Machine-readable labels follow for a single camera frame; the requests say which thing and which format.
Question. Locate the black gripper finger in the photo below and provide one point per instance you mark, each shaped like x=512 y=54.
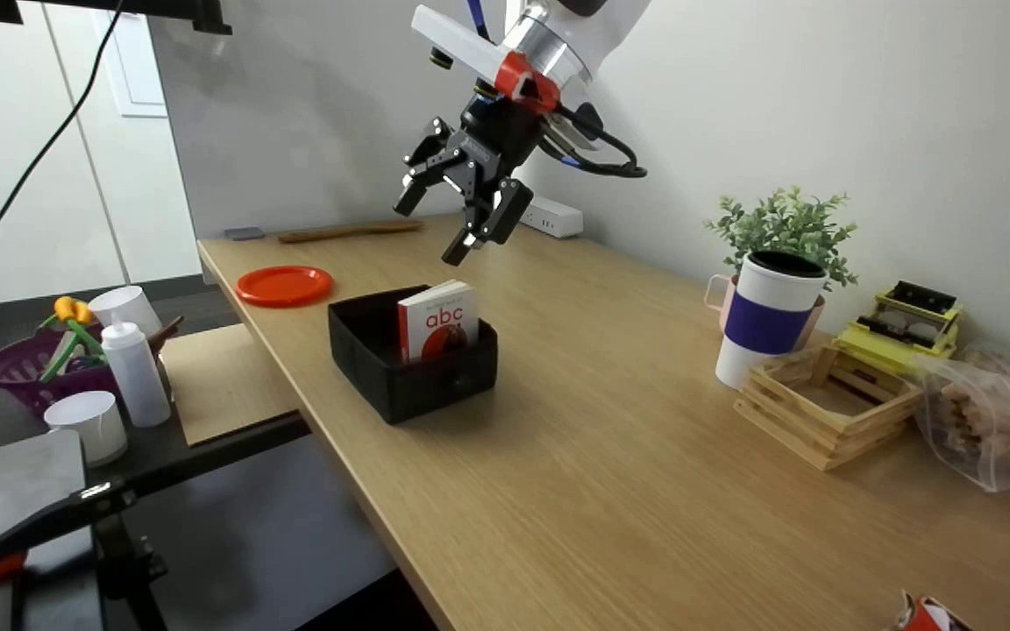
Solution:
x=424 y=161
x=500 y=216

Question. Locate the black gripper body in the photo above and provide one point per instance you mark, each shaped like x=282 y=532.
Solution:
x=500 y=144

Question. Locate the red and white card box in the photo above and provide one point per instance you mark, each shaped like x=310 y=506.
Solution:
x=439 y=320

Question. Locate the black fabric storage box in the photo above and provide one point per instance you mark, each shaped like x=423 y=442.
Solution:
x=410 y=389

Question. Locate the white power hub box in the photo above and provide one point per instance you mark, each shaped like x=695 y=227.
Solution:
x=560 y=218

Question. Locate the orange round plate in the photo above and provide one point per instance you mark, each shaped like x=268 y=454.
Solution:
x=284 y=285

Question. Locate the small grey flat piece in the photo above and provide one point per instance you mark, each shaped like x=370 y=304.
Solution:
x=243 y=232

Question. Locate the green plant in pink pot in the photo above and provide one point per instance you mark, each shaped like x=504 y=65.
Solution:
x=778 y=229

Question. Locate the white cup with purple sleeve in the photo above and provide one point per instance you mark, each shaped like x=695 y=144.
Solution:
x=761 y=320

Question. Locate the light wooden board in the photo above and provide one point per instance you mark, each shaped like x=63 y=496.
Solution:
x=229 y=387

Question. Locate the white mug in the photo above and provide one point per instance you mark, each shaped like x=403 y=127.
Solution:
x=125 y=310

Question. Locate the white squeeze bottle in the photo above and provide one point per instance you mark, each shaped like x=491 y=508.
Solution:
x=139 y=378

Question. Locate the stacked wooden slat trays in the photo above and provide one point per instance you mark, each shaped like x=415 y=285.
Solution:
x=822 y=426

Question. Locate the yellow and green toy vegetable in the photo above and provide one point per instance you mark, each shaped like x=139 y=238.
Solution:
x=70 y=312

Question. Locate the yellow and black toy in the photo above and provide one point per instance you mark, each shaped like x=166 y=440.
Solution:
x=903 y=338

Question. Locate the white upturned cup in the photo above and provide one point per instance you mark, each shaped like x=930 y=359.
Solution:
x=86 y=426

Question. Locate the purple plastic basket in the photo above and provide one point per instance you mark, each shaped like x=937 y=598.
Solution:
x=19 y=373

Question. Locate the grey flat pad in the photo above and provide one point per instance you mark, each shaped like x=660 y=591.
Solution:
x=7 y=492

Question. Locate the clear plastic snack bag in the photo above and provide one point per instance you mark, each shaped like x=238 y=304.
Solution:
x=991 y=426

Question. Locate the red snack packet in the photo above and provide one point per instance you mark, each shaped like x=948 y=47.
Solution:
x=926 y=613

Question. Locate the black overhead mount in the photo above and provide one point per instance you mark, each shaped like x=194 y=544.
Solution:
x=166 y=7

